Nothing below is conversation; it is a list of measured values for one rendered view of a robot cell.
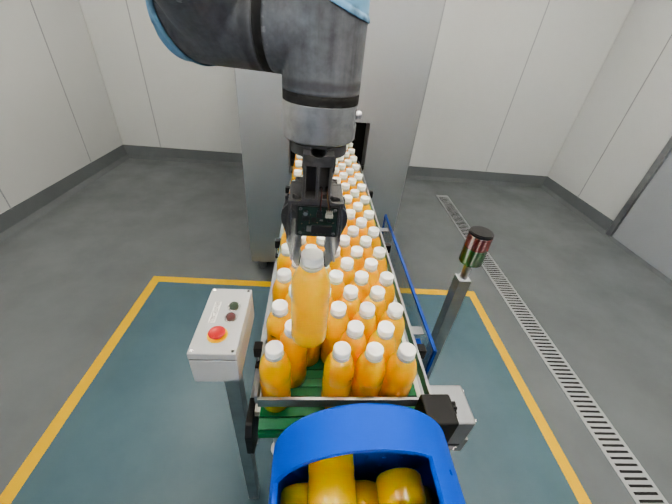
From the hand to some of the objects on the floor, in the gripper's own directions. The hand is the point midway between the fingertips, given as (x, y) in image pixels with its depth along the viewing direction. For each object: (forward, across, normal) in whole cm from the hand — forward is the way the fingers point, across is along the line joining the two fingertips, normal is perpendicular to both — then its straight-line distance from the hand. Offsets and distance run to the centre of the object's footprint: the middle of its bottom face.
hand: (312, 256), depth 53 cm
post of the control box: (+135, -19, +8) cm, 137 cm away
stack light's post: (+135, +46, +26) cm, 145 cm away
